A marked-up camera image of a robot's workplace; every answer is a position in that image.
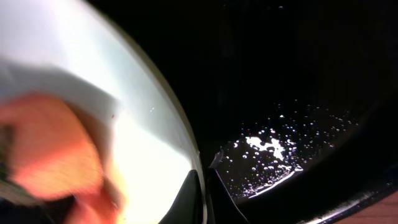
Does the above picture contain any light blue plate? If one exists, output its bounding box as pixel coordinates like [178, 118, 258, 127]
[1, 0, 208, 223]

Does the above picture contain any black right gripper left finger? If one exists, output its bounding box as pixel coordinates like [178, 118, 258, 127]
[159, 170, 203, 224]

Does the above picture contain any round black tray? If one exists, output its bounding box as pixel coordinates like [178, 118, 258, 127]
[93, 0, 397, 223]

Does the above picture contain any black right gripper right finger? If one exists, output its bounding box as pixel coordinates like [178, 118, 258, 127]
[206, 168, 249, 224]

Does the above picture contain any orange sponge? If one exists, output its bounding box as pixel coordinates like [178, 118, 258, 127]
[1, 93, 120, 224]

